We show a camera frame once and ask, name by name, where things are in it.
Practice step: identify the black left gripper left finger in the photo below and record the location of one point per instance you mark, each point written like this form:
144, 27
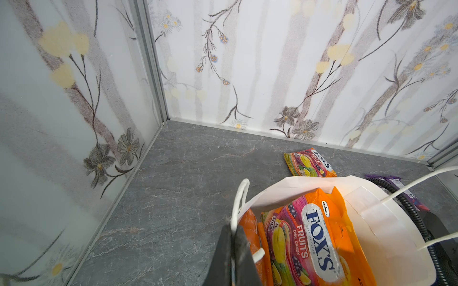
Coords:
219, 273

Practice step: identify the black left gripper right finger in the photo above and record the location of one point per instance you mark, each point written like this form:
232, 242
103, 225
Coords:
245, 272

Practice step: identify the orange corn chips bag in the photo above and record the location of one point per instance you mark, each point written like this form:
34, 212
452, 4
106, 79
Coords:
250, 226

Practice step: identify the fox's candy bag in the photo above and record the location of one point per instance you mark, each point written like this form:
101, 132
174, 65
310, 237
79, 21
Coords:
309, 163
312, 242

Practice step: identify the white floral paper bag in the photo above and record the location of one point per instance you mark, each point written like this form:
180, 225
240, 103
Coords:
394, 247

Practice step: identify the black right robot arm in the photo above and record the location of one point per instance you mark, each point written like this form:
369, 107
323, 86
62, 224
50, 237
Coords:
444, 255

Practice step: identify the Fox's candy bag top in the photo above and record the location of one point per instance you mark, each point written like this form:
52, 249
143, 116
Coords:
309, 163

